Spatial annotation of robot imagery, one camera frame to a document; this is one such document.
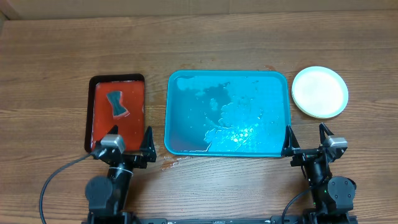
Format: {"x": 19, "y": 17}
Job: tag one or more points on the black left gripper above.
{"x": 147, "y": 151}

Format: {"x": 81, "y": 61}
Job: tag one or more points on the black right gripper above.
{"x": 290, "y": 147}

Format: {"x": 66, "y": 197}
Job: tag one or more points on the green plate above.
{"x": 317, "y": 116}

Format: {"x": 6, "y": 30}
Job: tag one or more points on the light blue plate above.
{"x": 320, "y": 90}

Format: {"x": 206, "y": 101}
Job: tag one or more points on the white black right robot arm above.
{"x": 332, "y": 195}

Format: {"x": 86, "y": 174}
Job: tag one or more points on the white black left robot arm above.
{"x": 107, "y": 195}

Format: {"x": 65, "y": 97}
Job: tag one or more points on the black tray with red liquid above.
{"x": 99, "y": 119}

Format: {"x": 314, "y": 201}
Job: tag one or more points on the teal plastic serving tray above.
{"x": 226, "y": 113}

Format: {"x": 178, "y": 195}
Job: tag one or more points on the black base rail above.
{"x": 217, "y": 221}

